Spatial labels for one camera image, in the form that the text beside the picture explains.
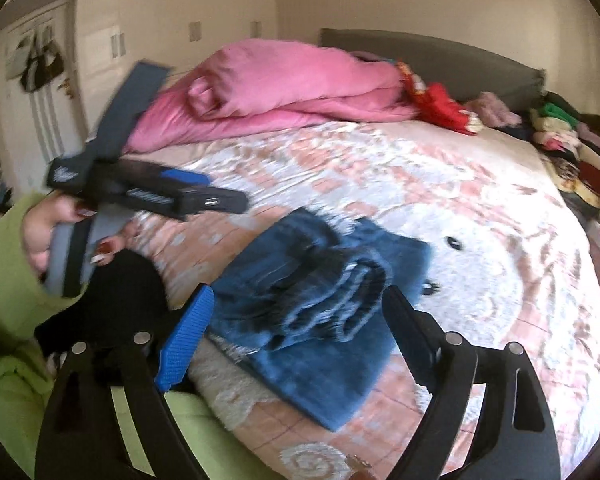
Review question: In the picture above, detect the person's left hand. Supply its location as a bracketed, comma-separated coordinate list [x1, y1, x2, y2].
[22, 196, 141, 273]

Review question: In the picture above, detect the mauve fluffy cloth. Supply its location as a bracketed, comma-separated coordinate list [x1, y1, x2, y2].
[467, 91, 523, 128]

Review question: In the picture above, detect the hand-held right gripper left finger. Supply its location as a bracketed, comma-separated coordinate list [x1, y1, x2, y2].
[35, 284, 215, 480]

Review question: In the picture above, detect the pink duvet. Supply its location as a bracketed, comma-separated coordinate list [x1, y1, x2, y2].
[122, 37, 423, 156]

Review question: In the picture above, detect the white door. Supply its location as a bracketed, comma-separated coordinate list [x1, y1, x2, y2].
[0, 0, 88, 191]

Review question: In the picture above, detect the blue denim garment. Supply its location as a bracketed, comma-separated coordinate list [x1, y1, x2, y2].
[205, 207, 433, 433]

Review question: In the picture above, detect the hanging dark handbag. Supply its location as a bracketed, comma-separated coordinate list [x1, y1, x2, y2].
[20, 35, 65, 93]

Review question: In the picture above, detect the pink printed blanket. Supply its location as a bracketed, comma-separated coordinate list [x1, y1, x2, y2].
[122, 120, 600, 480]

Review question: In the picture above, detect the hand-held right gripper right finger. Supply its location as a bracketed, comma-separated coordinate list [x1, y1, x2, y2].
[382, 285, 561, 480]

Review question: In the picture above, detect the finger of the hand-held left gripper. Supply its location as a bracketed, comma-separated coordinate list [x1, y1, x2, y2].
[124, 186, 250, 219]
[97, 161, 212, 189]

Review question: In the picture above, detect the pile of folded clothes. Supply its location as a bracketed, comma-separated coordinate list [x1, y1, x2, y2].
[527, 90, 600, 266]

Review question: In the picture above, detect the red printed cloth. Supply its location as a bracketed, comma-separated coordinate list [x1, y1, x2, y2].
[397, 60, 483, 136]

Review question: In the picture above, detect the grey bed headboard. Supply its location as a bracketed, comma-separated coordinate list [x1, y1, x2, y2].
[320, 27, 546, 113]

